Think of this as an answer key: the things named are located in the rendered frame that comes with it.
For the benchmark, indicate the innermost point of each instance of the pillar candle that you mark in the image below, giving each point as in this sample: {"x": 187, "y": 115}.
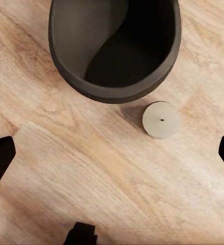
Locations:
{"x": 160, "y": 120}

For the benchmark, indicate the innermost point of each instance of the cauldron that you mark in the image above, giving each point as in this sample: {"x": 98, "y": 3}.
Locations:
{"x": 115, "y": 51}

